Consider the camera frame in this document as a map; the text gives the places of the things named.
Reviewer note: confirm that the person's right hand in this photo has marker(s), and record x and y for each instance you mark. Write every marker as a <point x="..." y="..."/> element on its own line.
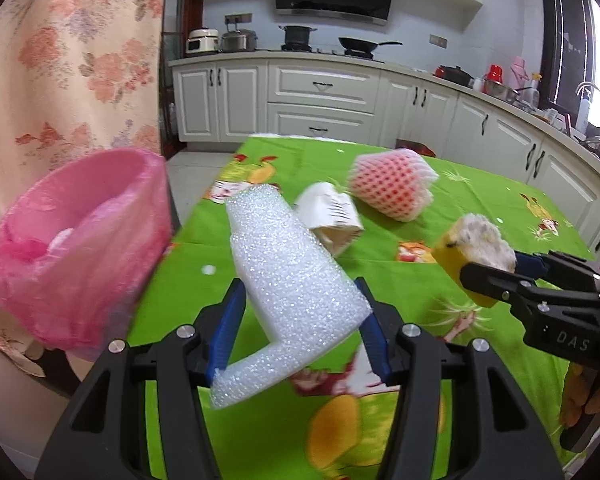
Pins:
<point x="575" y="400"/>

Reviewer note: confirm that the dark framed window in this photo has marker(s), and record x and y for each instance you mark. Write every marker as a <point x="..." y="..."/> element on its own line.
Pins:
<point x="560" y="35"/>

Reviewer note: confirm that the silver lidded pot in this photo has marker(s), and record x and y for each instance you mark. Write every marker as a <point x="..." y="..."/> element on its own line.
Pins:
<point x="238" y="42"/>

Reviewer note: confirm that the cardboard box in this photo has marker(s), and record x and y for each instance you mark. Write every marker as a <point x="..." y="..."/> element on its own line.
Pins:
<point x="420" y="148"/>

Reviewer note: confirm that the pink bottle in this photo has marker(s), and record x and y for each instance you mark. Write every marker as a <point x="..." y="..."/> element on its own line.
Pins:
<point x="518" y="67"/>

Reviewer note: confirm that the metal bowl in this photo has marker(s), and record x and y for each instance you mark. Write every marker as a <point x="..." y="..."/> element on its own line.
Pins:
<point x="502" y="91"/>

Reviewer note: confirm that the green cartoon tablecloth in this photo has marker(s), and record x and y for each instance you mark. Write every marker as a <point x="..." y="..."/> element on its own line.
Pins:
<point x="480" y="195"/>

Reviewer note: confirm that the black and red pot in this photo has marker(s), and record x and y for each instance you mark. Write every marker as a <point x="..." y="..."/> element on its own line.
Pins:
<point x="452" y="75"/>

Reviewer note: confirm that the crumpled white paper cup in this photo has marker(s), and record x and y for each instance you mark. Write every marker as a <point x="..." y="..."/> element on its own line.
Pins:
<point x="325" y="210"/>

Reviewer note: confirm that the white L-shaped foam piece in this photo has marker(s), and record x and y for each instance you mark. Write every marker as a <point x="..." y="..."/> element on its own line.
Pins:
<point x="290" y="280"/>

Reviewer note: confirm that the black cooking pot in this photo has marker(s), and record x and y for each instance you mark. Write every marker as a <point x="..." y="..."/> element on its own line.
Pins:
<point x="296" y="37"/>

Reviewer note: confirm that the red kettle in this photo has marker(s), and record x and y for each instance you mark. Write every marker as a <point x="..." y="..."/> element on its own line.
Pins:
<point x="493" y="72"/>

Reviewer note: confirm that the white rice cooker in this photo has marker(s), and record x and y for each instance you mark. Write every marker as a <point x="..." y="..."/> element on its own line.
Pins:
<point x="201" y="42"/>

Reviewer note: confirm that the white lower kitchen cabinets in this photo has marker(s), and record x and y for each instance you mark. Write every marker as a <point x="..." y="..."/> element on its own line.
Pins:
<point x="320" y="90"/>

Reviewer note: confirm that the yellow sponge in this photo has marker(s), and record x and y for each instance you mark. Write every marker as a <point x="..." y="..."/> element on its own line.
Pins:
<point x="460" y="255"/>

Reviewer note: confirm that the pink bin with plastic bag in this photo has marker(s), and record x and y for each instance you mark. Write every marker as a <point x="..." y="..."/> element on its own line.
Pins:
<point x="80" y="270"/>

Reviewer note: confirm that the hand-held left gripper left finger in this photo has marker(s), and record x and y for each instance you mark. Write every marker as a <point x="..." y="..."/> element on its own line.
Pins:
<point x="225" y="332"/>

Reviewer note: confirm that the wall socket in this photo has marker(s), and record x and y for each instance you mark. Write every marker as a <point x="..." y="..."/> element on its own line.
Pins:
<point x="437" y="41"/>
<point x="237" y="19"/>

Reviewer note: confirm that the black frying pan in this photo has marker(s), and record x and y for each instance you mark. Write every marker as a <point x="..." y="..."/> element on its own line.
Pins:
<point x="357" y="45"/>

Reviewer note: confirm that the floral peach curtain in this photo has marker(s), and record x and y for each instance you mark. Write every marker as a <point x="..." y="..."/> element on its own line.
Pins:
<point x="80" y="60"/>

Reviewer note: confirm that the clear spray bottle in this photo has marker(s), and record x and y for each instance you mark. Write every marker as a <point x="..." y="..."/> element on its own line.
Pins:
<point x="534" y="90"/>

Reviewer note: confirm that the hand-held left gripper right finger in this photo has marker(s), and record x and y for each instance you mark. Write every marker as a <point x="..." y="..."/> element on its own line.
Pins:
<point x="376" y="347"/>

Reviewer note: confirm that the gas stove top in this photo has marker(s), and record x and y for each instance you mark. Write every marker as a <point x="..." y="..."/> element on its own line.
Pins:
<point x="325" y="54"/>

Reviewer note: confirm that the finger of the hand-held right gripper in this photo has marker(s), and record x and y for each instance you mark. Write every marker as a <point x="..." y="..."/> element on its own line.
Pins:
<point x="540" y="262"/>
<point x="490" y="282"/>

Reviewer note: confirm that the white and red foam net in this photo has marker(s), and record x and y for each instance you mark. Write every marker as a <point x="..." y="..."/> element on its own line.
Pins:
<point x="390" y="185"/>

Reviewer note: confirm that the kitchen faucet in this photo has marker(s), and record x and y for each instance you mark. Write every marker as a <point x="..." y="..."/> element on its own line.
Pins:
<point x="587" y="87"/>

